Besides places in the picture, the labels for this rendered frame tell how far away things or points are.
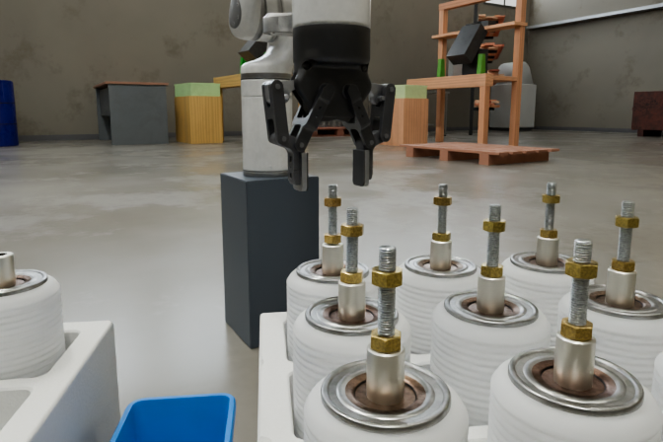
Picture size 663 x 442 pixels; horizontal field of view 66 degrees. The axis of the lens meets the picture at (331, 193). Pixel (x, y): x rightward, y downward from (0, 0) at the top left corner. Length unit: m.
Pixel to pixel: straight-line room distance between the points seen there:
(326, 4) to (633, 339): 0.38
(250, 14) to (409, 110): 5.52
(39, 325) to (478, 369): 0.39
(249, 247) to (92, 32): 8.02
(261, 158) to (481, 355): 0.59
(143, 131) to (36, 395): 6.65
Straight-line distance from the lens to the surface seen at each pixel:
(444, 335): 0.44
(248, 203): 0.88
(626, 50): 12.28
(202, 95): 7.09
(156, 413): 0.61
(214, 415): 0.60
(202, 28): 9.16
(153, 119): 7.13
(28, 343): 0.57
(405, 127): 6.34
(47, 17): 8.79
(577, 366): 0.35
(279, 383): 0.48
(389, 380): 0.31
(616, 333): 0.48
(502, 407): 0.35
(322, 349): 0.39
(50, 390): 0.53
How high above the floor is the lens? 0.41
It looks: 9 degrees down
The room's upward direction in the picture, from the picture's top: straight up
